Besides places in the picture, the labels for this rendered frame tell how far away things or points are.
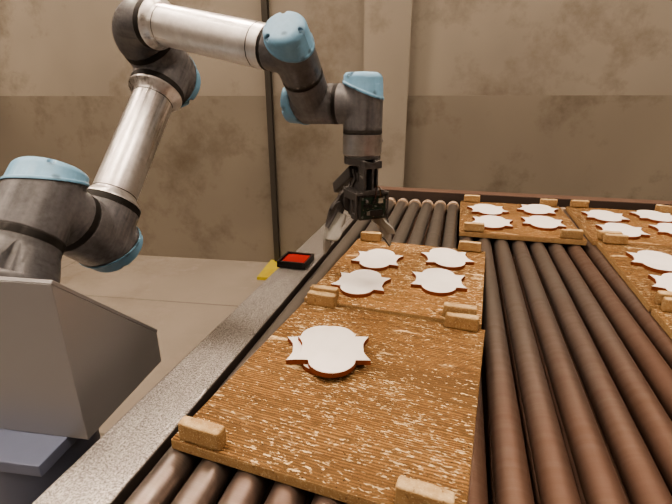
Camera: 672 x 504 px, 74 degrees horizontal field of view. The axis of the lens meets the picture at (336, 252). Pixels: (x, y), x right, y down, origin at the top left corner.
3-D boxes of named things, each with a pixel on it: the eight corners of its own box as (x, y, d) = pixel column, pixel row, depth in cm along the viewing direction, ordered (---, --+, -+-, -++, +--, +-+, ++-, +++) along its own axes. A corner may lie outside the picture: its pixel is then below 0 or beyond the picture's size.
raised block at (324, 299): (306, 304, 89) (306, 292, 88) (310, 301, 91) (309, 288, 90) (334, 309, 87) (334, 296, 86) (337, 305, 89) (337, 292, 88)
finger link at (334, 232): (321, 254, 87) (347, 214, 87) (312, 245, 93) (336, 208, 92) (333, 261, 89) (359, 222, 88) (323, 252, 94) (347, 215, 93)
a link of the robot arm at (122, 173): (25, 246, 79) (131, 20, 98) (86, 276, 92) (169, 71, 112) (81, 252, 75) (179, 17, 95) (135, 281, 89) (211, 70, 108)
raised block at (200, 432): (178, 441, 55) (175, 422, 54) (187, 430, 56) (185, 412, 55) (219, 454, 53) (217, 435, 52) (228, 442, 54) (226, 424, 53)
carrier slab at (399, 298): (304, 304, 92) (303, 297, 92) (357, 243, 129) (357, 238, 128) (480, 331, 82) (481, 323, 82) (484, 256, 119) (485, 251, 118)
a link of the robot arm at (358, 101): (345, 73, 87) (388, 72, 85) (345, 131, 91) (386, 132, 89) (333, 71, 80) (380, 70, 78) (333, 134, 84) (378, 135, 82)
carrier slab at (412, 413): (171, 449, 55) (170, 439, 55) (305, 307, 92) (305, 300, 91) (463, 540, 44) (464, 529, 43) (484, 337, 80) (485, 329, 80)
